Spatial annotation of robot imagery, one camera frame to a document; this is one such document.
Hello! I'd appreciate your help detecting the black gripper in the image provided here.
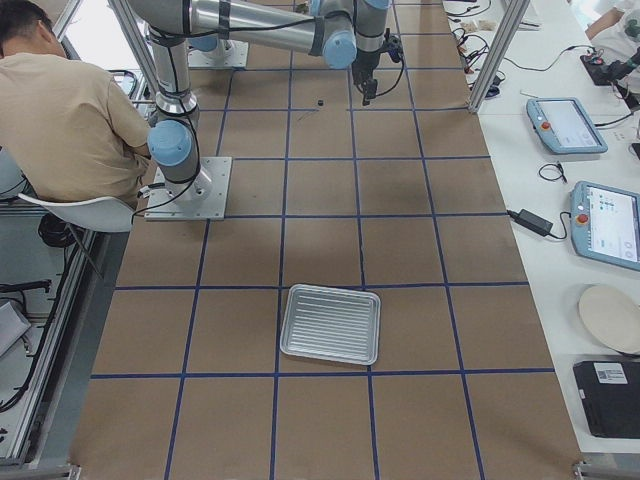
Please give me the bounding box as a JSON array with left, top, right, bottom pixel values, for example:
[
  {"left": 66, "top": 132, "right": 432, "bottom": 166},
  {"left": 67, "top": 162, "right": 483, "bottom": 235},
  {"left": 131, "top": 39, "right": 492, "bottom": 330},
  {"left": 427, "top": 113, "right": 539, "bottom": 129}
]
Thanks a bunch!
[{"left": 351, "top": 49, "right": 380, "bottom": 106}]

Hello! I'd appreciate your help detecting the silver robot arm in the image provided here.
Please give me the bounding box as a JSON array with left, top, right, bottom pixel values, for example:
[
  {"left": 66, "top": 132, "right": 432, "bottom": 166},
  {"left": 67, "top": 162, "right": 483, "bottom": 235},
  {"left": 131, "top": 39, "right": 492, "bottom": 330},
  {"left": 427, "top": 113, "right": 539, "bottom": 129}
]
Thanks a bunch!
[{"left": 129, "top": 0, "right": 403, "bottom": 202}]

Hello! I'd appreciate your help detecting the ribbed metal tray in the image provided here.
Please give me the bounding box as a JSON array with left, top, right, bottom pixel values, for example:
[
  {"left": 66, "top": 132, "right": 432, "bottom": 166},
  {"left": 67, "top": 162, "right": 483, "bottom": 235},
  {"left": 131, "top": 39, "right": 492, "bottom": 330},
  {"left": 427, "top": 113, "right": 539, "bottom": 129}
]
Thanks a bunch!
[{"left": 280, "top": 284, "right": 381, "bottom": 366}]

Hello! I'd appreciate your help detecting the blue teach pendant far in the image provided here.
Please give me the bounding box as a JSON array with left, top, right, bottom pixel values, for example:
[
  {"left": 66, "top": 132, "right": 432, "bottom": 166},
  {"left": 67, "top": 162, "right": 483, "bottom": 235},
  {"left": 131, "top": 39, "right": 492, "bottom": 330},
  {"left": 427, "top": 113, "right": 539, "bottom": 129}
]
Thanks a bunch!
[{"left": 526, "top": 97, "right": 608, "bottom": 155}]

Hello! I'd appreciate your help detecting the blue teach pendant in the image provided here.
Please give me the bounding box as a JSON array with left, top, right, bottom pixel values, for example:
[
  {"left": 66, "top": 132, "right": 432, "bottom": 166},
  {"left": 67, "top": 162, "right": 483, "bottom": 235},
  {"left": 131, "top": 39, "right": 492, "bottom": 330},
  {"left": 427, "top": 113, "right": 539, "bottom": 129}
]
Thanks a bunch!
[
  {"left": 526, "top": 97, "right": 608, "bottom": 155},
  {"left": 570, "top": 181, "right": 639, "bottom": 271}
]

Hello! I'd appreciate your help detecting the black power adapter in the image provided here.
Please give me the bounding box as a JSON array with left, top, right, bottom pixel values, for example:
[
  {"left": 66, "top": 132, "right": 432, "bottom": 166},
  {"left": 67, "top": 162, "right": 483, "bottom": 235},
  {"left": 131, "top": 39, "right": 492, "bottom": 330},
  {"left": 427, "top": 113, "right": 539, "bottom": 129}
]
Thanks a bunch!
[{"left": 507, "top": 209, "right": 553, "bottom": 237}]

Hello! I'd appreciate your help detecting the blue teach pendant near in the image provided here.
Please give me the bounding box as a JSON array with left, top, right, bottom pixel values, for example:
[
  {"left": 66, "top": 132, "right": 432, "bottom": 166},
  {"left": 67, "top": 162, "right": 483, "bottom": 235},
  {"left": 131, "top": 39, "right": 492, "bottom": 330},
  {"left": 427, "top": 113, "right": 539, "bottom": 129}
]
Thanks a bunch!
[{"left": 570, "top": 181, "right": 639, "bottom": 271}]

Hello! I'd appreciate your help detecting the white chair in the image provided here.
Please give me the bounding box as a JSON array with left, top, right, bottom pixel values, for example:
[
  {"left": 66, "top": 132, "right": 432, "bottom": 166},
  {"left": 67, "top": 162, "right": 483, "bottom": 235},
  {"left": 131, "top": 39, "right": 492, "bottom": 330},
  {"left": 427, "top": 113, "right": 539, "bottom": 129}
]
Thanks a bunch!
[{"left": 17, "top": 193, "right": 136, "bottom": 281}]

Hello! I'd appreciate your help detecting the person in beige shirt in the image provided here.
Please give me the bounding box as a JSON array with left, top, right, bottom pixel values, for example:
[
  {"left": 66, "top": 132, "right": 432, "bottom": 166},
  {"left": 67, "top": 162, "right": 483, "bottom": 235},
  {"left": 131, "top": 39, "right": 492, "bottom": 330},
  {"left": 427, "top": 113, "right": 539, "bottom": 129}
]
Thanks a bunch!
[{"left": 1, "top": 1, "right": 150, "bottom": 206}]

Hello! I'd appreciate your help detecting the beige round plate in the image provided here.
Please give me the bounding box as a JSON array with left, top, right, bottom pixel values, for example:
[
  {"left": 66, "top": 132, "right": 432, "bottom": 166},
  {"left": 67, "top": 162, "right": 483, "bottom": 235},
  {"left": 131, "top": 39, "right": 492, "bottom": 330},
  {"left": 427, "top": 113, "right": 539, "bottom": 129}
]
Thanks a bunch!
[{"left": 578, "top": 285, "right": 639, "bottom": 355}]

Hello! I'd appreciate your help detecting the black flat box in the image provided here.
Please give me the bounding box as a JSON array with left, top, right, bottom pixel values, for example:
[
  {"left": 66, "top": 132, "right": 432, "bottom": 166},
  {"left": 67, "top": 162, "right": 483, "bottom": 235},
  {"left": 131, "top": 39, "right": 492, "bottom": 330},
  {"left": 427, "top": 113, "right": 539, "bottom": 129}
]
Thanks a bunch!
[{"left": 573, "top": 361, "right": 639, "bottom": 439}]

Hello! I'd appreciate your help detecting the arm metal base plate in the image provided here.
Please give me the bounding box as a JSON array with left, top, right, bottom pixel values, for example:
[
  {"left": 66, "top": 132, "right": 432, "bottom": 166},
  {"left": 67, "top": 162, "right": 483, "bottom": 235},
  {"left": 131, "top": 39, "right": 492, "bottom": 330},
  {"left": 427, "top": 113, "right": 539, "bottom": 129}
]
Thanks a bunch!
[
  {"left": 188, "top": 39, "right": 249, "bottom": 70},
  {"left": 143, "top": 157, "right": 232, "bottom": 221}
]

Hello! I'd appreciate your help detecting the aluminium frame post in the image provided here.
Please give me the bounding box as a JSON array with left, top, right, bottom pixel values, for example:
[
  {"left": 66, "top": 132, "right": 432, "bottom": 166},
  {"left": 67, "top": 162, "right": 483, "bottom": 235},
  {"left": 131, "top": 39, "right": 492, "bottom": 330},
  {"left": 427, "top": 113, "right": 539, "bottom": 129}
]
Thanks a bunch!
[{"left": 468, "top": 0, "right": 530, "bottom": 113}]

